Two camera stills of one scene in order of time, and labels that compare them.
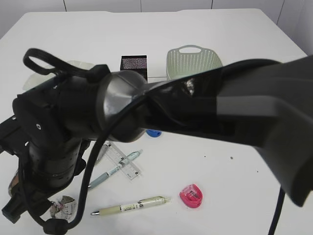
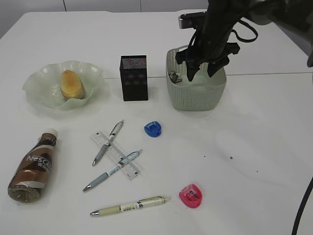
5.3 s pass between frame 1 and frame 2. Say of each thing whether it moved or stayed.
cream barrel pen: stayed
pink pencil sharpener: stayed
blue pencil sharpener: stayed
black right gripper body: moved
